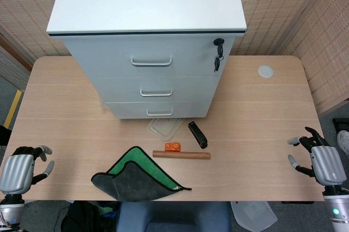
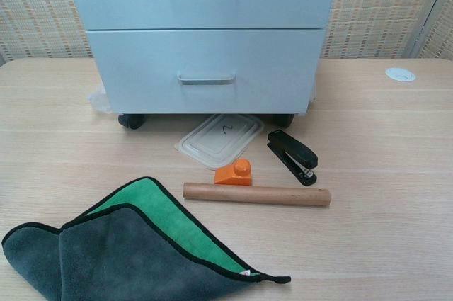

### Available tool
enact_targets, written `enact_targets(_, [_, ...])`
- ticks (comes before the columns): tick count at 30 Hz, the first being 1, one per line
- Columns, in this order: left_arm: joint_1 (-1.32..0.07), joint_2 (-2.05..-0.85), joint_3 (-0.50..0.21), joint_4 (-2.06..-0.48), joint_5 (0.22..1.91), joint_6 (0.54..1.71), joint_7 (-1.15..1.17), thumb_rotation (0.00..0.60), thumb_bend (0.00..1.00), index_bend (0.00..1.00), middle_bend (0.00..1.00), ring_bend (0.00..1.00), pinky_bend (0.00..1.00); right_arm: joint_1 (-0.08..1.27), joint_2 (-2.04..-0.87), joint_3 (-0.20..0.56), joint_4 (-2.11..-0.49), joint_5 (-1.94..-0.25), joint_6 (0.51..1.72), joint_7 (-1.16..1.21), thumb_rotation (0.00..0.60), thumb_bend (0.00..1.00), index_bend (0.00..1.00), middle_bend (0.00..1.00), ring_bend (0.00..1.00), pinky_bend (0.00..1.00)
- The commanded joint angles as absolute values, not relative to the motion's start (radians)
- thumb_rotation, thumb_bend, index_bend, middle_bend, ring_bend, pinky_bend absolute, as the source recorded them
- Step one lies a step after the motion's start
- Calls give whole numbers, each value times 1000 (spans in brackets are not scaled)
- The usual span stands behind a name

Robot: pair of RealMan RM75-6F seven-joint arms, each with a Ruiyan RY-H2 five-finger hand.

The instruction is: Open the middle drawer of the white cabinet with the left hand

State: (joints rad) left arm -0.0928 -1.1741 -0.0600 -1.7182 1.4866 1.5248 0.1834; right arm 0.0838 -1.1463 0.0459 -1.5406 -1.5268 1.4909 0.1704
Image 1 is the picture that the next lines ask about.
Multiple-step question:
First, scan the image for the round grey cable grommet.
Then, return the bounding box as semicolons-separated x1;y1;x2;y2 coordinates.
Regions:
257;64;274;79

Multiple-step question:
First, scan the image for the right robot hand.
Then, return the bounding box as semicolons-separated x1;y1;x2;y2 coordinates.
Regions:
287;126;347;189

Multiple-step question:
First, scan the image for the black bag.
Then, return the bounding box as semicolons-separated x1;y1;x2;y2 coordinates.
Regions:
59;201;102;232

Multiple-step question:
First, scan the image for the clear plastic container lid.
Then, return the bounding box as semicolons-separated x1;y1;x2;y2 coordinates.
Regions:
148;118;183;141

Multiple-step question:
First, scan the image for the grey shoe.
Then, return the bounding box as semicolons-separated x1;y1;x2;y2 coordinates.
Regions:
337;130;349;158

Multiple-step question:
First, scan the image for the black stapler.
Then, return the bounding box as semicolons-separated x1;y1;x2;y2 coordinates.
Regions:
187;121;209;150

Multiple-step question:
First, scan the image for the yellow floor tape strip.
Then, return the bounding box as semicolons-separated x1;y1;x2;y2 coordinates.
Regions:
3;90;23;129

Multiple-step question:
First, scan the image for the translucent white plastic bin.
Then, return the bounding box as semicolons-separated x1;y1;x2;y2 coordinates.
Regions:
231;201;279;230

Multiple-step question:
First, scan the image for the white cabinet drawer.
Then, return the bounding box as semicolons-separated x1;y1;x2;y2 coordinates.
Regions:
105;101;212;120
98;75;220;104

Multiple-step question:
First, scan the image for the brown wooden cylinder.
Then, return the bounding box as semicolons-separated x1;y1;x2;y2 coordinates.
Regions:
152;150;212;161

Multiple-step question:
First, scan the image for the blue chair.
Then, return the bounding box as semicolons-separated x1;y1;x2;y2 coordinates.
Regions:
116;201;232;232

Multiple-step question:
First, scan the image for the orange plastic block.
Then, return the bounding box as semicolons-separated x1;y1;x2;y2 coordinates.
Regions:
164;142;182;152

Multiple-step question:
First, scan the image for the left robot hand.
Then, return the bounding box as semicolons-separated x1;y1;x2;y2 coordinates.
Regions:
0;145;55;196

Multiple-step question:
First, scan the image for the white drawer with key lock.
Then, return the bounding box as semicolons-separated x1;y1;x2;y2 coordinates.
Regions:
63;34;236;79

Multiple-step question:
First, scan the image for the grey and green cloth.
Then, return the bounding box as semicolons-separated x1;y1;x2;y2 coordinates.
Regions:
91;146;192;203

